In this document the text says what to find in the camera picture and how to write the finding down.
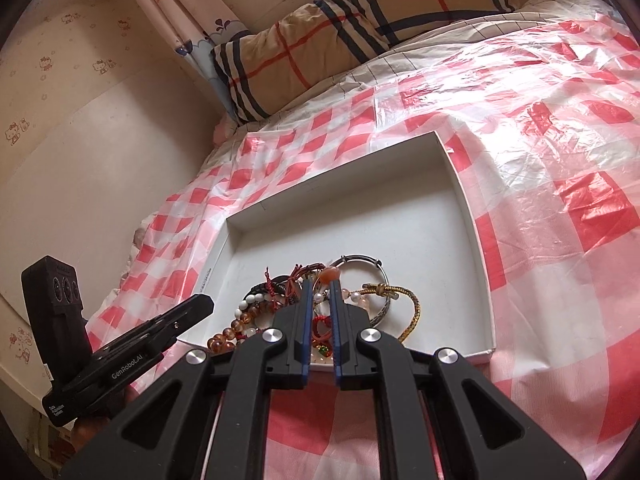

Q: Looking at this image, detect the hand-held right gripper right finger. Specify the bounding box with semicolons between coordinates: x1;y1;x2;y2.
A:
327;280;586;480

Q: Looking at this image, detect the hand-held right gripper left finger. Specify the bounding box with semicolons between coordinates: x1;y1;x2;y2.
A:
60;280;317;480

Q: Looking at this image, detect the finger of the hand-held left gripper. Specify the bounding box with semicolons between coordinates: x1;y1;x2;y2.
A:
100;294;215;348

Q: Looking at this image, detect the red braided cord bracelet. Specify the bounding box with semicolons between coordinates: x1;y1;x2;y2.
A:
311;312;335;358

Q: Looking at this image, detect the pink translucent bead bracelet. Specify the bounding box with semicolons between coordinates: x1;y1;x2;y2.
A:
342;290;373;311

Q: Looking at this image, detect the amber bead bracelet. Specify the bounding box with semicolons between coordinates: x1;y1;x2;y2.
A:
206;305;263;357

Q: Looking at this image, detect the white bead bracelet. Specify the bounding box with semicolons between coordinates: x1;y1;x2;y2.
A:
235;293;281;315

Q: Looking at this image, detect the brown cord bracelet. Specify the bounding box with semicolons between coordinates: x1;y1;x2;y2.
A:
262;261;326;306

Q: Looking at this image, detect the black braided leather bracelet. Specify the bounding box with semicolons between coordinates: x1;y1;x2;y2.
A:
245;280;296;306

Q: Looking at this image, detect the gold braided bracelet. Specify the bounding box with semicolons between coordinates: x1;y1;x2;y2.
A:
361;284;422;343

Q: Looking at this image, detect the white cardboard box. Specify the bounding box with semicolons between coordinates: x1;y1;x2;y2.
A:
192;131;496;367

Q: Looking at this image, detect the person's left hand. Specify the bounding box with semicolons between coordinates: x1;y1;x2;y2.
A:
72;417;118;456

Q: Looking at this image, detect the engraved silver bangle with clasp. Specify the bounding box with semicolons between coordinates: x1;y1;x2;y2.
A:
327;255;392;325

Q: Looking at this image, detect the pink bedding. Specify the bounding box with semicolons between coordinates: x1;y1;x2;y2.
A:
212;119;243;148

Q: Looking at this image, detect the red checkered plastic sheet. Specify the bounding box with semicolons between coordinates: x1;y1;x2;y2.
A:
85;10;640;480

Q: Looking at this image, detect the plaid pillow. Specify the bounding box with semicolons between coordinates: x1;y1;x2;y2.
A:
212;0;521;123

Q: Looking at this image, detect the patterned curtain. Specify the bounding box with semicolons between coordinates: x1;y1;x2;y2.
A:
107;0;251;123

